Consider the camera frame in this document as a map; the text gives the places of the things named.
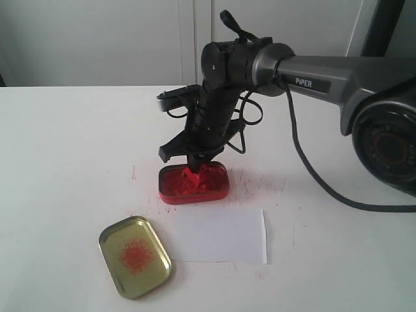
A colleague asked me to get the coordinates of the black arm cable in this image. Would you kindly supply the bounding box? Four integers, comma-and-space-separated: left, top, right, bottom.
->
219, 9, 416, 212

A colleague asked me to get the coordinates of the gold tin lid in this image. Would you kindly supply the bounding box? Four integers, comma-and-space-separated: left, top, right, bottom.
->
98, 216, 173, 300

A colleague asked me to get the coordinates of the red stamp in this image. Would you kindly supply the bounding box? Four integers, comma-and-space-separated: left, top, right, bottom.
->
182, 164, 209, 187

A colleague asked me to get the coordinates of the red ink pad tin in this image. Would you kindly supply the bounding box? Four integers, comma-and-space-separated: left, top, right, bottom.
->
159, 161, 229, 205

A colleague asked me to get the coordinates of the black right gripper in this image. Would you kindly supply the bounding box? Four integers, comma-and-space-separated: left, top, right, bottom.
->
159, 84, 242, 174

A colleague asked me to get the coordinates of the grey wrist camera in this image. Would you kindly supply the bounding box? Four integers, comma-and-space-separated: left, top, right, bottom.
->
157, 84, 201, 112

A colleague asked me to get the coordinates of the white paper sheet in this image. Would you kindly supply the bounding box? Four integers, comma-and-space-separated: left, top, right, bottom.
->
168, 207, 268, 264

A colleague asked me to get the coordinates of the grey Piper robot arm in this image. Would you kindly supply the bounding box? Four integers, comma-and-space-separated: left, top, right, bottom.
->
157, 37, 415, 194

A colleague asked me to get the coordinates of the dark vertical post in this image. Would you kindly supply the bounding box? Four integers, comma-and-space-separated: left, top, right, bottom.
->
360, 0, 405, 57

